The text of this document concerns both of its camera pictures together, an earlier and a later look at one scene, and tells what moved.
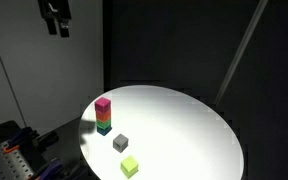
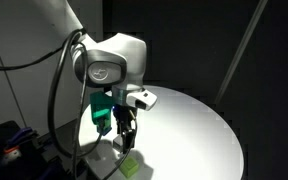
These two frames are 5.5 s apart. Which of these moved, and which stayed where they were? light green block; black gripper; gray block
Moved: black gripper
Stayed: light green block; gray block
